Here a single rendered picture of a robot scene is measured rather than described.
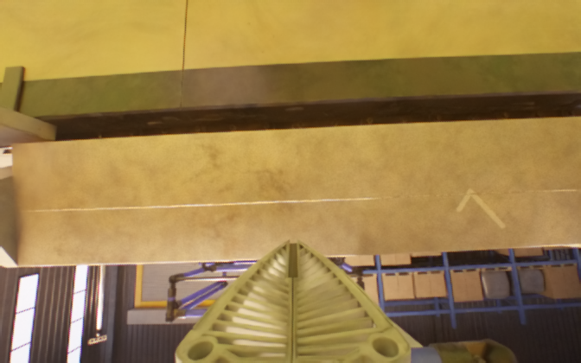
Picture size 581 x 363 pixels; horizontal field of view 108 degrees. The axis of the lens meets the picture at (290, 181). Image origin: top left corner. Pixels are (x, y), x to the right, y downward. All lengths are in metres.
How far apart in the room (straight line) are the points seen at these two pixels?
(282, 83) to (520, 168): 0.38
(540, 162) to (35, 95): 0.81
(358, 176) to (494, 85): 0.26
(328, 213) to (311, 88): 0.20
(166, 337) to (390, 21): 13.30
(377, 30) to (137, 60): 0.40
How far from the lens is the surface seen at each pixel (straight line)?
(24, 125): 0.53
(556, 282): 14.09
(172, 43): 0.47
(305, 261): 0.16
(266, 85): 0.38
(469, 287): 11.80
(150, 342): 13.79
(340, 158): 0.34
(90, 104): 0.49
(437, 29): 0.50
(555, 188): 0.52
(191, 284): 12.06
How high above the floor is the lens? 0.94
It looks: 9 degrees down
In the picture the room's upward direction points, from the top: 178 degrees clockwise
